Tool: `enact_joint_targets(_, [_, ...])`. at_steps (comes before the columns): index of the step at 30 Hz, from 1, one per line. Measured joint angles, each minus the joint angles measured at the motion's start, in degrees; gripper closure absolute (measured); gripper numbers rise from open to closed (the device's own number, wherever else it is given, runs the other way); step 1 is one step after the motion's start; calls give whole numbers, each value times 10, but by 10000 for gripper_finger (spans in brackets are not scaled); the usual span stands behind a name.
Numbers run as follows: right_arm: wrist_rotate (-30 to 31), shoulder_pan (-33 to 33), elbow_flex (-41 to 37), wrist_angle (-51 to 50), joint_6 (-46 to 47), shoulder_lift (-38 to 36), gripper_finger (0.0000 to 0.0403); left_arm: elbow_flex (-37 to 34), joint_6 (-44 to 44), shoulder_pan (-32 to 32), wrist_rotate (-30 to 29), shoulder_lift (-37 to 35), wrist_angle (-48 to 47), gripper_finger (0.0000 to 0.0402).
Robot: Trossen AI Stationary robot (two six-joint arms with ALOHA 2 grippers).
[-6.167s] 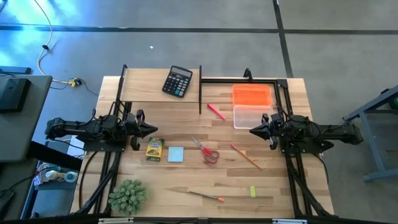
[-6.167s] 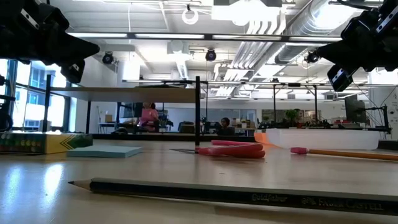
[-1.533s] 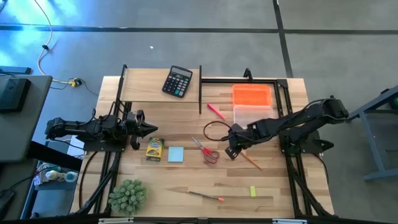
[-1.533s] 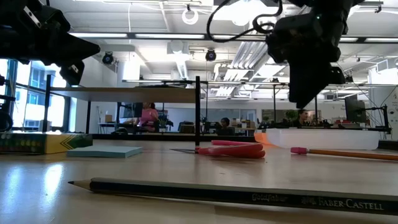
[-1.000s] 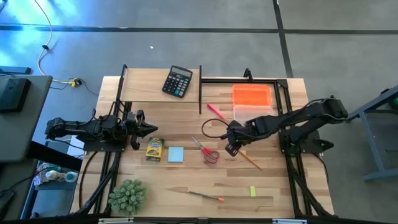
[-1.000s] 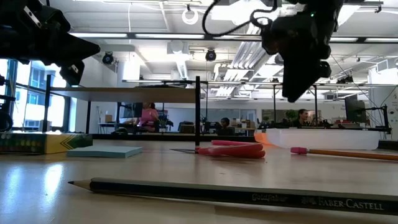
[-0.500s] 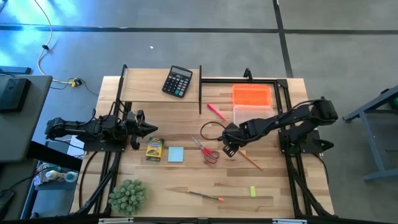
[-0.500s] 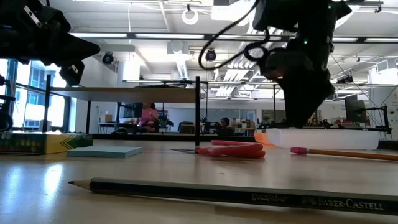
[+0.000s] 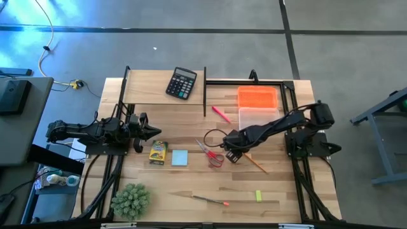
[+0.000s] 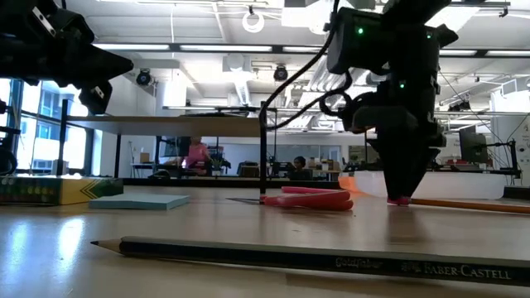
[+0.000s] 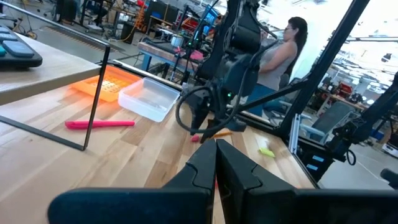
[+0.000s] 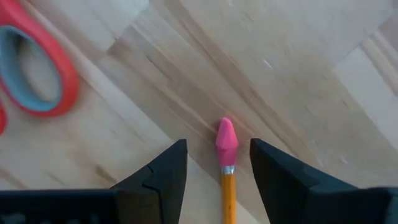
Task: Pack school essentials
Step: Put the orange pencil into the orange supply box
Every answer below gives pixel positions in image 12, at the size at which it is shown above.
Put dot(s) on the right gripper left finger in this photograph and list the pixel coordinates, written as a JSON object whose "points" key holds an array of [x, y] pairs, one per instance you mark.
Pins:
{"points": [[149, 199]]}

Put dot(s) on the yellow pencil pink eraser cap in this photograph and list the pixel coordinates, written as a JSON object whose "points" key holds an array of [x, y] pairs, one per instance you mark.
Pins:
{"points": [[228, 199]]}

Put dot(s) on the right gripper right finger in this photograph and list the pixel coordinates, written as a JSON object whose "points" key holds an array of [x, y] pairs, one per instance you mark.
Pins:
{"points": [[295, 196]]}

